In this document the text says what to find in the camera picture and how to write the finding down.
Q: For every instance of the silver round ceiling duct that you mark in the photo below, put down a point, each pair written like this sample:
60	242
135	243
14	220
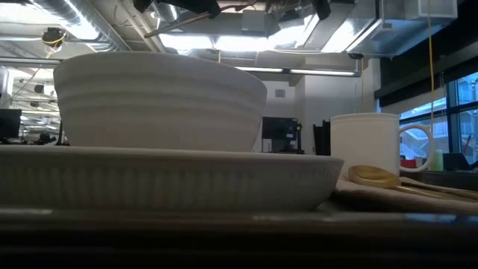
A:
166	9

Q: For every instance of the white ribbed bowl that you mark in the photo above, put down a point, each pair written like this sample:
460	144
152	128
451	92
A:
157	104

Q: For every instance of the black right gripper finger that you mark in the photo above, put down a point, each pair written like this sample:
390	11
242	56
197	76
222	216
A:
323	8

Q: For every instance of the green cup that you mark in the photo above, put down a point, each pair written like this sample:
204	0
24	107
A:
437	161

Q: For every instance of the white ribbed plate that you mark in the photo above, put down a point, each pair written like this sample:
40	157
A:
149	179

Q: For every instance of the beige cloth napkin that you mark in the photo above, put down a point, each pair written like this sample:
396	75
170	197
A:
373	198

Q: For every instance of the gold spoon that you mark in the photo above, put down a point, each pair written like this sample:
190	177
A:
369	175

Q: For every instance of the long ceiling light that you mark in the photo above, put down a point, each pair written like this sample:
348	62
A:
298	71

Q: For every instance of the black computer monitor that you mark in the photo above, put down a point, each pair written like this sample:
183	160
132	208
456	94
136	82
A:
280	130

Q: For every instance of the black upright stand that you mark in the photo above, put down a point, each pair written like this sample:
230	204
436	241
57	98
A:
322	138

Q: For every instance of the black office desk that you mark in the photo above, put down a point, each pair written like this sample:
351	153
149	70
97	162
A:
448	178

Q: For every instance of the large rectangular metal duct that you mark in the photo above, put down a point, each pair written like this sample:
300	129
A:
392	26

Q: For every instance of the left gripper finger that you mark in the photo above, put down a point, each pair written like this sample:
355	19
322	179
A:
142	5
194	5

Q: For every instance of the white mug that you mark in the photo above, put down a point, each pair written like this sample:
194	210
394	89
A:
362	142

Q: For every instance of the dark screen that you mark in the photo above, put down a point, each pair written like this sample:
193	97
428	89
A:
9	123

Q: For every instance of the grey ceiling box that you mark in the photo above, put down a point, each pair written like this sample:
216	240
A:
254	20

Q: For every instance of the red container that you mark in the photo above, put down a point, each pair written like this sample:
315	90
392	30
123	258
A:
408	164

